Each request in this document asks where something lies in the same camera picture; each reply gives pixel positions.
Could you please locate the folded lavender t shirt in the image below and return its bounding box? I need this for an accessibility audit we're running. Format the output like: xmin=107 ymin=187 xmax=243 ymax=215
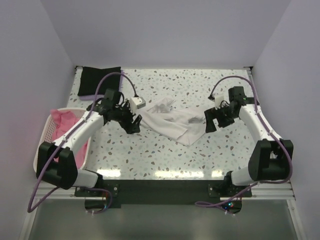
xmin=79 ymin=71 xmax=125 ymax=101

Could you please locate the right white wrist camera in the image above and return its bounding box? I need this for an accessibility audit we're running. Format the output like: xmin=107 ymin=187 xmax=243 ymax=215
xmin=212 ymin=94 xmax=228 ymax=109

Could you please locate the folded black t shirt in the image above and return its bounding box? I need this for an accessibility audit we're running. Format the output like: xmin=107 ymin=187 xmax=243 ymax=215
xmin=77 ymin=66 xmax=122 ymax=97

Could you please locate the pink t shirt in basket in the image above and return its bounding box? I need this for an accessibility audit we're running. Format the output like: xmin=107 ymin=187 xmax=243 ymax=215
xmin=50 ymin=109 xmax=88 ymax=169

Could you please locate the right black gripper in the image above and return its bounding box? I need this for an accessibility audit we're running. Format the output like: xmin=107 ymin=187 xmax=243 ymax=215
xmin=204 ymin=104 xmax=237 ymax=133

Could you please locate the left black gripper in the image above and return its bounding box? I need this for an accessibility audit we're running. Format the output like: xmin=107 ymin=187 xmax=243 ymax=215
xmin=112 ymin=100 xmax=142 ymax=134

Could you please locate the white t shirt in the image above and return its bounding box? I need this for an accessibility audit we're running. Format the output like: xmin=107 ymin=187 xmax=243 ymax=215
xmin=138 ymin=97 xmax=206 ymax=147

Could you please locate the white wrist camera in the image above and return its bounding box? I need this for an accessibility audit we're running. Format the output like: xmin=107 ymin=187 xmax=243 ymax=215
xmin=129 ymin=97 xmax=146 ymax=110
xmin=212 ymin=94 xmax=228 ymax=109

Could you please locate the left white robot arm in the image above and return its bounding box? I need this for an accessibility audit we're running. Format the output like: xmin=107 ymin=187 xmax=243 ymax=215
xmin=36 ymin=89 xmax=146 ymax=196

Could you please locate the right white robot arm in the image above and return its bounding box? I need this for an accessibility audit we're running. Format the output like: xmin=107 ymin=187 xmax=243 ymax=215
xmin=204 ymin=86 xmax=294 ymax=197

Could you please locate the white plastic laundry basket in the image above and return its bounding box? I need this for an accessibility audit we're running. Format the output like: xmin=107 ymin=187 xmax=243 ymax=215
xmin=33 ymin=107 xmax=92 ymax=173

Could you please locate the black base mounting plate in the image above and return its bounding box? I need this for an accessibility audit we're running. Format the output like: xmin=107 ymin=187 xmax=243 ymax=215
xmin=74 ymin=179 xmax=245 ymax=209

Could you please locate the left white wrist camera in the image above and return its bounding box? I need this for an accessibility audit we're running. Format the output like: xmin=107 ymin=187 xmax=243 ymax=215
xmin=129 ymin=97 xmax=146 ymax=110

